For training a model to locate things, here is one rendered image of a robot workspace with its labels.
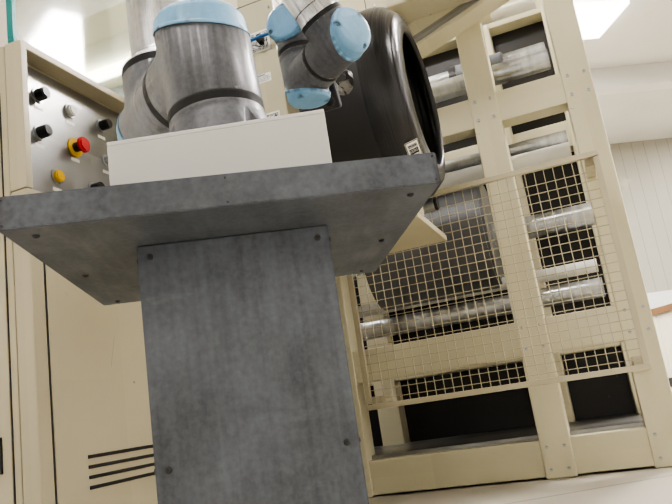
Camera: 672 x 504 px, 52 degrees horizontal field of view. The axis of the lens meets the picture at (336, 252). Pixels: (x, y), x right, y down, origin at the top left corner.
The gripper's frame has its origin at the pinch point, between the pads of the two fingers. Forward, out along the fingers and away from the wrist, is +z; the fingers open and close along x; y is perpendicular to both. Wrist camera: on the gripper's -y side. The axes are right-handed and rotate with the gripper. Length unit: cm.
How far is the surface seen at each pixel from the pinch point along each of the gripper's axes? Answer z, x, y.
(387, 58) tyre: 9.9, -10.0, 11.2
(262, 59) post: 29, 35, 35
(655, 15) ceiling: 548, -169, 256
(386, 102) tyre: 10.1, -7.6, -0.9
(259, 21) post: 29, 34, 48
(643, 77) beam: 660, -160, 239
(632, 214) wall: 939, -135, 141
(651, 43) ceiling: 612, -169, 256
